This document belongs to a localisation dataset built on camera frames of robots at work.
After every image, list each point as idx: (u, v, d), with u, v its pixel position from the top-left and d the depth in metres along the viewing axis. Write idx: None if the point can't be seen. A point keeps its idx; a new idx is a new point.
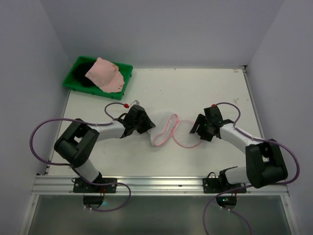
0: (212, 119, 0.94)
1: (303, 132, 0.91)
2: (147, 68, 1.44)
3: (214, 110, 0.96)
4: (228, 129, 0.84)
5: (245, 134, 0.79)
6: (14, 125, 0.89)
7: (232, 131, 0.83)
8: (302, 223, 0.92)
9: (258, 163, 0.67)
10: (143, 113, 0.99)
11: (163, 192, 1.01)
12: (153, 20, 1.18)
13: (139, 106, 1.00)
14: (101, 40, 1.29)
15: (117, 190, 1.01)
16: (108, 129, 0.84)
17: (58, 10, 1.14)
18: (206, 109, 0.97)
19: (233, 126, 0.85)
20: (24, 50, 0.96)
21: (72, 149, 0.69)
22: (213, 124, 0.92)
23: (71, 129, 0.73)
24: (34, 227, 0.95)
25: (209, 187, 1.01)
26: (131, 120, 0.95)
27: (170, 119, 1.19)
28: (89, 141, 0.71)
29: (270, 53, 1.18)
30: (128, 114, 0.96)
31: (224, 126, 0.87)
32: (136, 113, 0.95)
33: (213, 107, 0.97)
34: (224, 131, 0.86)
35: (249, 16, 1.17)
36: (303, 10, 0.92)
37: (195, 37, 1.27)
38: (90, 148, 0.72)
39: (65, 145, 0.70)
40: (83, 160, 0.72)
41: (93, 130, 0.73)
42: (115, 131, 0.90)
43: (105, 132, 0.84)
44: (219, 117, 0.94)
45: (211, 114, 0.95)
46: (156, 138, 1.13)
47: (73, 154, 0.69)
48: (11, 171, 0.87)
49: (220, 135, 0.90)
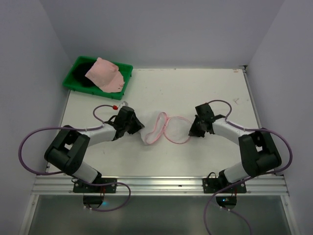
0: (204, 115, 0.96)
1: (303, 132, 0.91)
2: (147, 68, 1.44)
3: (206, 106, 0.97)
4: (221, 123, 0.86)
5: (236, 126, 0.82)
6: (14, 125, 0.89)
7: (224, 125, 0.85)
8: (302, 223, 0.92)
9: (251, 150, 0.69)
10: (132, 113, 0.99)
11: (163, 192, 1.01)
12: (153, 20, 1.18)
13: (126, 106, 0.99)
14: (101, 40, 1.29)
15: (117, 190, 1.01)
16: (99, 131, 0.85)
17: (58, 10, 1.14)
18: (197, 107, 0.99)
19: (224, 119, 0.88)
20: (24, 50, 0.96)
21: (63, 156, 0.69)
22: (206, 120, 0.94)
23: (61, 137, 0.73)
24: (34, 227, 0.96)
25: (209, 187, 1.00)
26: (122, 122, 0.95)
27: (159, 117, 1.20)
28: (81, 146, 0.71)
29: (270, 52, 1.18)
30: (118, 116, 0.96)
31: (216, 121, 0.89)
32: (125, 114, 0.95)
33: (205, 103, 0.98)
34: (216, 126, 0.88)
35: (249, 16, 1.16)
36: (303, 10, 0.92)
37: (195, 38, 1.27)
38: (82, 153, 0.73)
39: (56, 153, 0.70)
40: (77, 166, 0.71)
41: (84, 136, 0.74)
42: (105, 134, 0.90)
43: (96, 136, 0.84)
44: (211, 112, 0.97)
45: (203, 111, 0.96)
46: (148, 136, 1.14)
47: (65, 162, 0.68)
48: (11, 171, 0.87)
49: (213, 130, 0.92)
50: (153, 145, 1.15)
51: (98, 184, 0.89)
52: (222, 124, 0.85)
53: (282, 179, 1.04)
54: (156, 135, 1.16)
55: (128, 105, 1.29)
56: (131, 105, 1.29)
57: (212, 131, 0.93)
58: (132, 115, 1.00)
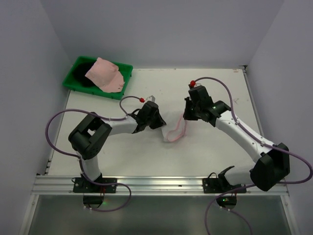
0: (202, 103, 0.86)
1: (303, 132, 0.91)
2: (147, 68, 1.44)
3: (203, 91, 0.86)
4: (229, 122, 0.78)
5: (253, 135, 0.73)
6: (14, 125, 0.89)
7: (232, 126, 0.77)
8: (302, 222, 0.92)
9: (270, 175, 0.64)
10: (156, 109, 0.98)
11: (163, 192, 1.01)
12: (153, 20, 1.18)
13: (151, 102, 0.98)
14: (101, 40, 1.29)
15: (117, 190, 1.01)
16: (121, 123, 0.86)
17: (58, 10, 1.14)
18: (193, 92, 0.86)
19: (233, 119, 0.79)
20: (24, 50, 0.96)
21: (85, 141, 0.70)
22: (206, 111, 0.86)
23: (87, 121, 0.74)
24: (34, 227, 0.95)
25: (209, 187, 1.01)
26: (145, 117, 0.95)
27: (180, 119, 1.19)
28: (102, 134, 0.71)
29: (270, 52, 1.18)
30: (142, 110, 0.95)
31: (223, 118, 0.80)
32: (149, 109, 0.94)
33: (202, 87, 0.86)
34: (223, 125, 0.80)
35: (249, 17, 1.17)
36: (303, 10, 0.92)
37: (194, 38, 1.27)
38: (102, 142, 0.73)
39: (78, 137, 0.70)
40: (96, 152, 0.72)
41: (107, 125, 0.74)
42: (127, 127, 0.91)
43: (118, 126, 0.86)
44: (209, 100, 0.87)
45: (201, 97, 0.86)
46: (168, 135, 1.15)
47: (86, 147, 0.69)
48: (11, 171, 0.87)
49: (215, 122, 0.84)
50: (153, 145, 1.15)
51: (99, 183, 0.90)
52: (232, 126, 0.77)
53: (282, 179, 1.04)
54: (177, 133, 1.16)
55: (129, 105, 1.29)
56: (132, 105, 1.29)
57: (213, 124, 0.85)
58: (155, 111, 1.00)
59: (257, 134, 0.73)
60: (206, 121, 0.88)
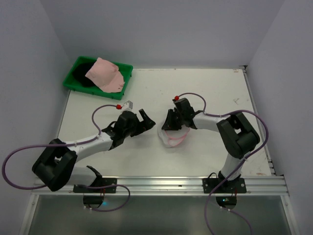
0: (182, 111, 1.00)
1: (303, 132, 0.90)
2: (147, 68, 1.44)
3: (185, 104, 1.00)
4: (200, 116, 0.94)
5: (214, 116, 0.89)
6: (14, 125, 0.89)
7: (207, 118, 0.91)
8: (302, 222, 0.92)
9: (231, 135, 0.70)
10: (134, 120, 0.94)
11: (163, 192, 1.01)
12: (153, 20, 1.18)
13: (129, 112, 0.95)
14: (101, 40, 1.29)
15: (117, 190, 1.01)
16: (91, 144, 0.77)
17: (58, 10, 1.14)
18: (177, 104, 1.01)
19: (201, 112, 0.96)
20: (24, 50, 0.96)
21: (49, 173, 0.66)
22: (188, 119, 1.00)
23: (49, 152, 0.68)
24: (34, 228, 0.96)
25: (209, 187, 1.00)
26: (121, 129, 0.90)
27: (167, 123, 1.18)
28: (66, 165, 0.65)
29: (270, 52, 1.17)
30: (117, 123, 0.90)
31: (196, 116, 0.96)
32: (125, 121, 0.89)
33: (184, 99, 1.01)
34: (198, 121, 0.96)
35: (249, 16, 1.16)
36: (303, 10, 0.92)
37: (194, 38, 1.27)
38: (71, 169, 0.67)
39: (42, 170, 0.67)
40: (64, 181, 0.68)
41: (70, 153, 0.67)
42: (101, 146, 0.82)
43: (88, 150, 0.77)
44: (190, 109, 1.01)
45: (183, 108, 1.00)
46: (169, 141, 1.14)
47: (50, 180, 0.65)
48: (11, 171, 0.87)
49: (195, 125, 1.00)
50: (153, 145, 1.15)
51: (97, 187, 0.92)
52: (202, 117, 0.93)
53: (282, 179, 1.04)
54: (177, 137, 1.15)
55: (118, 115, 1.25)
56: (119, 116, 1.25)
57: (195, 126, 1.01)
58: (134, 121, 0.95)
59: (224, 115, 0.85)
60: (188, 126, 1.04)
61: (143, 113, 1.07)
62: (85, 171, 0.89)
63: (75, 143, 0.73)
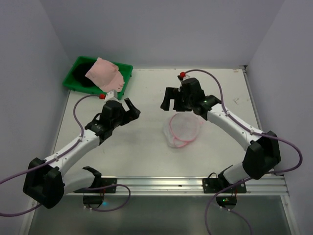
0: (192, 94, 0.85)
1: (303, 132, 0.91)
2: (147, 68, 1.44)
3: (195, 84, 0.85)
4: (219, 114, 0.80)
5: (242, 126, 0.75)
6: (14, 125, 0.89)
7: (222, 117, 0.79)
8: (301, 222, 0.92)
9: (260, 163, 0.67)
10: (120, 108, 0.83)
11: (163, 192, 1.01)
12: (153, 20, 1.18)
13: (113, 101, 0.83)
14: (101, 40, 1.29)
15: (117, 190, 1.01)
16: (75, 151, 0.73)
17: (58, 11, 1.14)
18: (187, 84, 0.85)
19: (223, 111, 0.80)
20: (24, 50, 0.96)
21: (40, 194, 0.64)
22: (197, 104, 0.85)
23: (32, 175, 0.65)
24: (34, 228, 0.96)
25: (209, 187, 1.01)
26: (107, 121, 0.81)
27: (172, 123, 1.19)
28: (52, 184, 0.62)
29: (270, 52, 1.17)
30: (102, 114, 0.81)
31: (213, 110, 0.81)
32: (111, 111, 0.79)
33: (194, 80, 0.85)
34: (213, 117, 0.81)
35: (249, 16, 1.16)
36: (303, 11, 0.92)
37: (194, 38, 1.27)
38: (60, 184, 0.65)
39: (33, 192, 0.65)
40: (57, 197, 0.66)
41: (53, 171, 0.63)
42: (88, 146, 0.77)
43: (75, 156, 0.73)
44: (201, 93, 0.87)
45: (193, 90, 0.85)
46: (175, 141, 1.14)
47: (43, 200, 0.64)
48: (11, 171, 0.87)
49: (207, 117, 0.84)
50: (153, 145, 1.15)
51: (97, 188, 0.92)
52: (222, 117, 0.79)
53: (282, 179, 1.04)
54: (183, 138, 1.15)
55: None
56: None
57: (206, 118, 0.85)
58: (120, 110, 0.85)
59: (247, 125, 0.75)
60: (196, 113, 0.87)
61: (128, 102, 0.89)
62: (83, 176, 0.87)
63: (56, 157, 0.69)
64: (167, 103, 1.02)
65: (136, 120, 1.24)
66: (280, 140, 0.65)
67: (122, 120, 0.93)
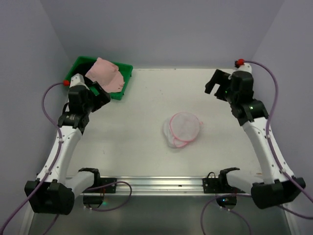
0: (240, 94, 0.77)
1: (303, 132, 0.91)
2: (147, 68, 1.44)
3: (248, 84, 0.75)
4: (258, 133, 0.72)
5: (275, 157, 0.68)
6: (14, 125, 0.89)
7: (260, 138, 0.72)
8: (301, 222, 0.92)
9: (273, 202, 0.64)
10: (87, 92, 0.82)
11: (163, 192, 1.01)
12: (153, 20, 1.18)
13: (78, 86, 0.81)
14: (102, 40, 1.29)
15: (117, 190, 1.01)
16: (63, 153, 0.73)
17: (58, 11, 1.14)
18: (237, 78, 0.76)
19: (264, 129, 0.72)
20: (24, 50, 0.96)
21: (53, 208, 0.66)
22: (240, 105, 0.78)
23: (34, 198, 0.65)
24: (34, 228, 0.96)
25: (209, 187, 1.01)
26: (79, 107, 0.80)
27: (171, 123, 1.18)
28: (59, 197, 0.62)
29: (270, 52, 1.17)
30: (71, 103, 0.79)
31: (255, 123, 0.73)
32: (78, 97, 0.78)
33: (249, 78, 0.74)
34: (251, 131, 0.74)
35: (250, 16, 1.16)
36: (303, 10, 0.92)
37: (194, 38, 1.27)
38: (66, 189, 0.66)
39: (44, 209, 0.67)
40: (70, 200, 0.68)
41: (52, 185, 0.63)
42: (73, 141, 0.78)
43: (66, 156, 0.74)
44: (249, 94, 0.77)
45: (240, 88, 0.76)
46: (175, 141, 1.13)
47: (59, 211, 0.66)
48: (11, 171, 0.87)
49: (243, 124, 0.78)
50: (153, 145, 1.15)
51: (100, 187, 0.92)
52: (260, 138, 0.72)
53: None
54: (183, 139, 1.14)
55: (118, 115, 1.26)
56: (119, 116, 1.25)
57: (241, 124, 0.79)
58: (87, 93, 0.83)
59: (281, 160, 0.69)
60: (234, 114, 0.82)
61: (97, 86, 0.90)
62: (82, 177, 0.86)
63: (49, 171, 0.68)
64: (211, 87, 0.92)
65: (136, 120, 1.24)
66: (302, 193, 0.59)
67: (94, 106, 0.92)
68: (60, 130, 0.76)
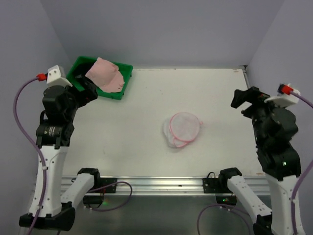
0: (274, 143, 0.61)
1: (303, 132, 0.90)
2: (147, 68, 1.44)
3: (289, 135, 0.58)
4: (283, 193, 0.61)
5: (293, 221, 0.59)
6: (14, 125, 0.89)
7: (283, 199, 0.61)
8: None
9: None
10: (65, 95, 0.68)
11: (163, 192, 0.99)
12: (152, 19, 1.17)
13: (54, 89, 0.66)
14: (101, 40, 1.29)
15: (117, 190, 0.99)
16: (51, 179, 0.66)
17: (57, 10, 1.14)
18: (277, 124, 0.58)
19: (291, 191, 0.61)
20: (23, 50, 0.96)
21: None
22: (270, 152, 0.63)
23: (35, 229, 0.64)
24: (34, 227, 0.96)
25: (210, 187, 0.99)
26: (58, 115, 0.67)
27: (171, 123, 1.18)
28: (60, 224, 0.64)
29: (271, 52, 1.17)
30: (49, 112, 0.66)
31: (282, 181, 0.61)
32: (56, 106, 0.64)
33: (293, 129, 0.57)
34: (275, 186, 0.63)
35: (250, 16, 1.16)
36: (304, 10, 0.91)
37: (194, 38, 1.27)
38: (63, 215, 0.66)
39: None
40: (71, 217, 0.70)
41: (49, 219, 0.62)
42: (59, 160, 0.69)
43: (56, 179, 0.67)
44: (285, 142, 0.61)
45: (277, 136, 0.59)
46: (175, 141, 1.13)
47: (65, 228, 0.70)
48: (11, 171, 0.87)
49: (268, 173, 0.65)
50: (153, 145, 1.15)
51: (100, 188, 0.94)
52: (284, 199, 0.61)
53: None
54: (184, 139, 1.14)
55: (118, 115, 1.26)
56: (119, 116, 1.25)
57: (266, 171, 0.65)
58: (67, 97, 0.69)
59: (298, 221, 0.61)
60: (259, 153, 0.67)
61: (82, 80, 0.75)
62: (82, 183, 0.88)
63: (40, 206, 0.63)
64: (239, 103, 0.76)
65: (136, 120, 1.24)
66: None
67: (78, 104, 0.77)
68: (42, 153, 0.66)
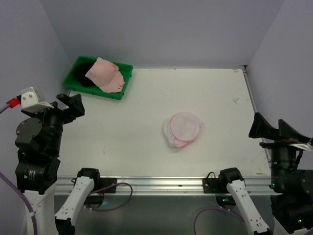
0: (292, 199, 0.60)
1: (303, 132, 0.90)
2: (147, 68, 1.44)
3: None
4: None
5: None
6: (14, 125, 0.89)
7: None
8: None
9: None
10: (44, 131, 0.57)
11: (163, 192, 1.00)
12: (152, 19, 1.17)
13: (31, 128, 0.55)
14: (101, 40, 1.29)
15: (117, 190, 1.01)
16: (42, 224, 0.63)
17: (57, 10, 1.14)
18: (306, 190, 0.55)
19: None
20: (23, 50, 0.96)
21: None
22: (287, 204, 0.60)
23: None
24: None
25: (209, 187, 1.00)
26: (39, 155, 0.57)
27: (171, 123, 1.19)
28: None
29: (271, 52, 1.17)
30: (26, 152, 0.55)
31: None
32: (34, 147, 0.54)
33: None
34: None
35: (250, 16, 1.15)
36: (304, 10, 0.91)
37: (194, 38, 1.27)
38: None
39: None
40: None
41: None
42: (46, 200, 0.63)
43: (47, 218, 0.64)
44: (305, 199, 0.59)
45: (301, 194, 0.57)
46: (175, 141, 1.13)
47: None
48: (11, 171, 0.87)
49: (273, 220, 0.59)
50: (153, 145, 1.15)
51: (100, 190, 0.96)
52: None
53: None
54: (183, 139, 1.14)
55: (118, 115, 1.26)
56: (119, 116, 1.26)
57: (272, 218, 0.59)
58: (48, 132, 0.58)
59: None
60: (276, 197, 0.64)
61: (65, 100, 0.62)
62: (81, 191, 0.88)
63: None
64: (259, 136, 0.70)
65: (136, 121, 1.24)
66: None
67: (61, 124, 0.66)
68: (27, 199, 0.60)
